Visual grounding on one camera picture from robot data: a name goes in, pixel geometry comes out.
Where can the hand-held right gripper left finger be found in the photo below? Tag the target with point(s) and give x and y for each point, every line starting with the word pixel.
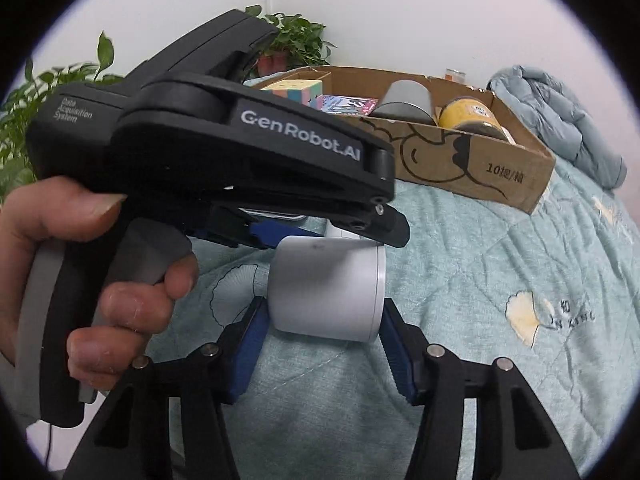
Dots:
pixel 250 355

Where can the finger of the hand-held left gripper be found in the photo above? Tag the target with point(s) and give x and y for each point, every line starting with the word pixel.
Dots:
pixel 270 232
pixel 390 230

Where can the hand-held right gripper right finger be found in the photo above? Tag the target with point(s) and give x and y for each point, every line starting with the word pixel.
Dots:
pixel 400 360

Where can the white handheld cylinder device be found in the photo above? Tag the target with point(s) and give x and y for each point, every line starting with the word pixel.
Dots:
pixel 325 290

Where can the pastel puzzle cube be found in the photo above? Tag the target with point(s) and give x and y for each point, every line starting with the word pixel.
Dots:
pixel 295 91

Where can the shallow cardboard box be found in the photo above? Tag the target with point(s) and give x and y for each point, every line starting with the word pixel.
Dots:
pixel 500 170

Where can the silver metal cylinder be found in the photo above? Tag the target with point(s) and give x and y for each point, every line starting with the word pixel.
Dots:
pixel 405 97

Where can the yellow label jar black lid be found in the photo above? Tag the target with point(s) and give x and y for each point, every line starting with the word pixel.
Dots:
pixel 470 115

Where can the person's left hand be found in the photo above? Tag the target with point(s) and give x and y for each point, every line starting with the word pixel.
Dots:
pixel 50 210

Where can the light green quilted blanket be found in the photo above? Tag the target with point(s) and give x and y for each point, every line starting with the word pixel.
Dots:
pixel 475 270

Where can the colourful picture book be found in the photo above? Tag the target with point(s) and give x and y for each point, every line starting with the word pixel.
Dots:
pixel 345 105

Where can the potted green plant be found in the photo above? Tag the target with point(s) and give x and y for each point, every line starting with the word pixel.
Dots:
pixel 300 40

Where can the small orange jar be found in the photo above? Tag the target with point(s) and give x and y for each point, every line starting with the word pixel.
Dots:
pixel 455 76

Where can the large leafy green plant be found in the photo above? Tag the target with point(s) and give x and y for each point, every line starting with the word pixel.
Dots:
pixel 30 110

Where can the light blue puffer jacket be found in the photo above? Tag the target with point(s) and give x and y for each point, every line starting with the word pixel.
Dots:
pixel 560 115

